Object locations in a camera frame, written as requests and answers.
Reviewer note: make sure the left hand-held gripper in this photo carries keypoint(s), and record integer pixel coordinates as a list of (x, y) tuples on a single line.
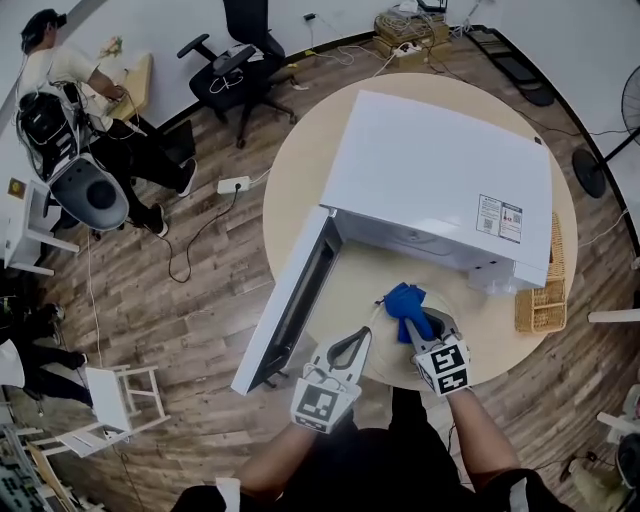
[(320, 405)]

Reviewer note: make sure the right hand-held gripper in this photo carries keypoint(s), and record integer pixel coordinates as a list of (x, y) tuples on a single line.
[(445, 367)]

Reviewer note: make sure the blue cloth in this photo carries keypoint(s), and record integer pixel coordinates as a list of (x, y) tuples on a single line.
[(405, 305)]

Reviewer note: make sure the glass turntable plate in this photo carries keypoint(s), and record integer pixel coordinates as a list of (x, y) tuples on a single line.
[(389, 352)]

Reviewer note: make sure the person's left forearm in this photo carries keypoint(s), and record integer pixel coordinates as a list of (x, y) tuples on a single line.
[(275, 465)]

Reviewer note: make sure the person's right forearm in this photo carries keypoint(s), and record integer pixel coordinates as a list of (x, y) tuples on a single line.
[(482, 440)]

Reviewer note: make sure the white microwave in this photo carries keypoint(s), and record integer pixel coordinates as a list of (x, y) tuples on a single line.
[(430, 160)]

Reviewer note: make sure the wicker organizer basket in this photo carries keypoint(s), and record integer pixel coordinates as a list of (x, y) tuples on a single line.
[(542, 305)]

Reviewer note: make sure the person's black clothing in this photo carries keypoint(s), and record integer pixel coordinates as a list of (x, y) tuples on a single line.
[(380, 470)]

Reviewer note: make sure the round beige table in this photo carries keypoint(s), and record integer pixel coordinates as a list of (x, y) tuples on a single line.
[(300, 165)]

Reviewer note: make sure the white power strip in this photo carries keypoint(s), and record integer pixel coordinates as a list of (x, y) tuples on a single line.
[(233, 185)]

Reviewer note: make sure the black standing fan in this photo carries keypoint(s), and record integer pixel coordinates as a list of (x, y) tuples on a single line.
[(589, 172)]

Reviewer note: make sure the white stool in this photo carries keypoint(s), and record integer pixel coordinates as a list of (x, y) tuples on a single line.
[(107, 400), (22, 235)]

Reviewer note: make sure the black folded mats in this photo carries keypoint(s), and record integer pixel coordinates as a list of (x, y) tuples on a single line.
[(515, 70)]

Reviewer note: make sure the pile of cardboard boxes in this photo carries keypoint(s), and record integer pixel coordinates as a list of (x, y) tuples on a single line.
[(410, 37)]

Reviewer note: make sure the black router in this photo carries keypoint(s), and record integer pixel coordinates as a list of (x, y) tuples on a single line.
[(432, 5)]

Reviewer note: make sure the small wooden side table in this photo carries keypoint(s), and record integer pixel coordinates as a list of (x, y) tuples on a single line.
[(137, 85)]

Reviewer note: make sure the black office chair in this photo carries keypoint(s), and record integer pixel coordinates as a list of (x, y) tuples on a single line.
[(250, 25)]

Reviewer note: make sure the bunch of flowers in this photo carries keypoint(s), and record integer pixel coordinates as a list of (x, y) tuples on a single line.
[(111, 47)]

